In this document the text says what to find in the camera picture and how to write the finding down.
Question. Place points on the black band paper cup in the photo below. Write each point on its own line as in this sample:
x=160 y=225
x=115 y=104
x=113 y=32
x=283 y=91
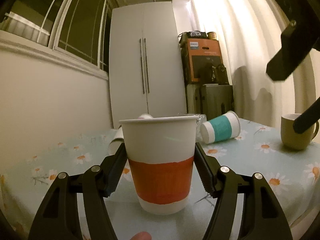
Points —
x=116 y=141

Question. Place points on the pink band paper cup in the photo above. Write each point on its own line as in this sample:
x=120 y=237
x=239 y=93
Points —
x=145 y=116

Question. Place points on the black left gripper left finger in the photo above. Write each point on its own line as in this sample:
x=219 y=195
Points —
x=58 y=217

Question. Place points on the window with white frame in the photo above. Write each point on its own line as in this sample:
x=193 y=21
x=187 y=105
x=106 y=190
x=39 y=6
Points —
x=70 y=33

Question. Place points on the red band paper cup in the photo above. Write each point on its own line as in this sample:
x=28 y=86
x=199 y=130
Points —
x=161 y=156

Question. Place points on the white double door wardrobe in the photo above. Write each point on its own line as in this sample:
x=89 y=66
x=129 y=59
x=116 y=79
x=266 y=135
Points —
x=145 y=66

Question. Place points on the teal band paper cup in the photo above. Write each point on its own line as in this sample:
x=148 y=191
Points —
x=221 y=128

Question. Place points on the black bag on box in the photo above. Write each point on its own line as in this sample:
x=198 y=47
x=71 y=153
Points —
x=191 y=34

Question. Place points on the cream curtain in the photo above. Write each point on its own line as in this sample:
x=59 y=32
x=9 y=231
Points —
x=249 y=36

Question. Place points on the black handbag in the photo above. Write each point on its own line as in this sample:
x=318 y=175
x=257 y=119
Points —
x=214 y=74

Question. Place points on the fingertip at bottom edge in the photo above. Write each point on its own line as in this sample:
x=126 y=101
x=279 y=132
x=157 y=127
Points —
x=142 y=236

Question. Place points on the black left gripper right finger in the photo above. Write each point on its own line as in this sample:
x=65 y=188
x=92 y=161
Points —
x=262 y=215

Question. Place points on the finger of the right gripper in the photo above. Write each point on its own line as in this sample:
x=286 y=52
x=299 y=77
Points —
x=297 y=40
x=307 y=118

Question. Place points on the orange cardboard appliance box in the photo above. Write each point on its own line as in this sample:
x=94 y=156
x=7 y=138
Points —
x=196 y=54

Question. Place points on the daisy print blue tablecloth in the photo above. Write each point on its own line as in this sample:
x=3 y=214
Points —
x=293 y=176

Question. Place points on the small tin on box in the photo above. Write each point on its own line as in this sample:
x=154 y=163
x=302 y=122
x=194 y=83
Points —
x=212 y=35

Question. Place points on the grey suitcase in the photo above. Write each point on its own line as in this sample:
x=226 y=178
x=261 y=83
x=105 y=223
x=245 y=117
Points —
x=212 y=100

